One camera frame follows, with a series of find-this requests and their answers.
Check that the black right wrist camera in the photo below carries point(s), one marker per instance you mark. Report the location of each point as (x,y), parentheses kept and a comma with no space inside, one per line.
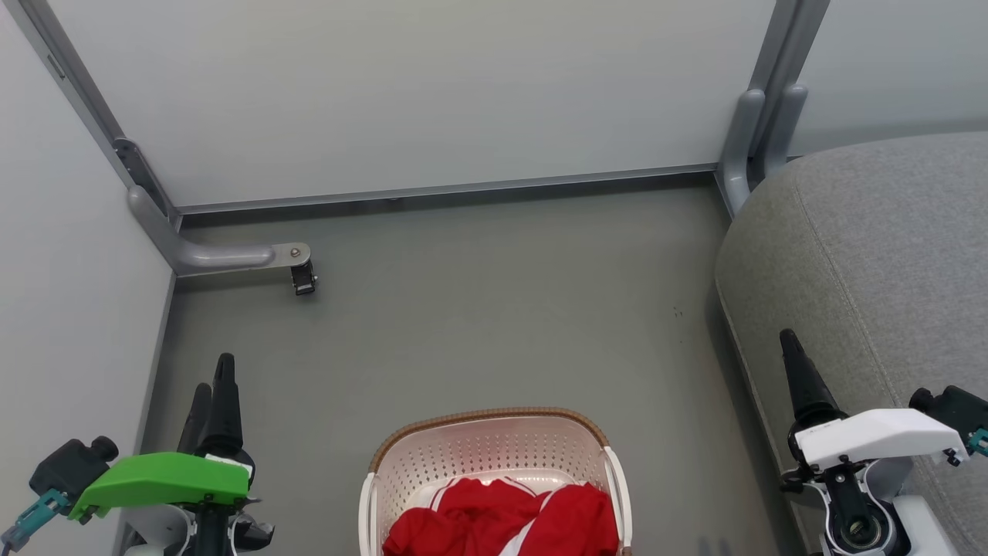
(957,409)

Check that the white laundry basket brown rim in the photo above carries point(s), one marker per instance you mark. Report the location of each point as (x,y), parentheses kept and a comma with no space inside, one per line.
(494,448)

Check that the grey metal partition foot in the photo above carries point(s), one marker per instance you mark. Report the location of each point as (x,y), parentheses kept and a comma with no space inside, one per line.
(208,256)

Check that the grey partition bottom rail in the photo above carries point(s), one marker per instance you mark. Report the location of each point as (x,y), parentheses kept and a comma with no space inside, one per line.
(448,189)

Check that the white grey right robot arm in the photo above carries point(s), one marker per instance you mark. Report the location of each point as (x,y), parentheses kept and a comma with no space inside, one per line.
(864,513)

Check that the grey fabric sofa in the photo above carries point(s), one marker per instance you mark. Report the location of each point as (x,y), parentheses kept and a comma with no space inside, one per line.
(872,293)

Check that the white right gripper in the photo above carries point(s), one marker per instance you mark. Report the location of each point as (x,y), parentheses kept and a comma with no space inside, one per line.
(880,436)

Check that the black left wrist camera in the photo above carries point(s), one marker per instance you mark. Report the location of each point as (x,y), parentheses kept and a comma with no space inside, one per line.
(69,465)

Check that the teal left camera connector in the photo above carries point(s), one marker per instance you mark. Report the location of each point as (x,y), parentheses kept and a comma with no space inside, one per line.
(35,517)

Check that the teal camera connector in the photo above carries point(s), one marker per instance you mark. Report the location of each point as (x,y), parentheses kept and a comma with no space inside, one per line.
(35,517)
(980,442)

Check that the black caster wheel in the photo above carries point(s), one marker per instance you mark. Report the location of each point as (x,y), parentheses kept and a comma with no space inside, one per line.
(304,279)

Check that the grey partition corner post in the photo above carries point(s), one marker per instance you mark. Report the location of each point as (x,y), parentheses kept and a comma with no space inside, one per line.
(77,85)

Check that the teal right camera connector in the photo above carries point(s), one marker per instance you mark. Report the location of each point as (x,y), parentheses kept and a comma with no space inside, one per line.
(980,442)

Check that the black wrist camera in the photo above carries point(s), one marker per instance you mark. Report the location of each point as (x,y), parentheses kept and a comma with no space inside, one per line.
(69,465)
(957,409)

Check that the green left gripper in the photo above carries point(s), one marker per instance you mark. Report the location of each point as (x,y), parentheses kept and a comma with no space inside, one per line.
(162,479)

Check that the red jersey white stripes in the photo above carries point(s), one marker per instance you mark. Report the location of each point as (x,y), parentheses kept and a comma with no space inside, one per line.
(463,521)

